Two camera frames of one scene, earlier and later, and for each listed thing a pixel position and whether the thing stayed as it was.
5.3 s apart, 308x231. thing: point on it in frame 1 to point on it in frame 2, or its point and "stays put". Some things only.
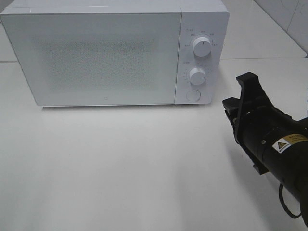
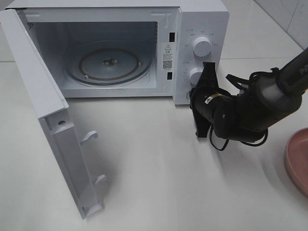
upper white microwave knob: [201, 46] stays put
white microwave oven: [89, 53] stays put
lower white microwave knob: [197, 76] stays put
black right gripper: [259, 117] to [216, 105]
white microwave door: [97, 59] to [66, 144]
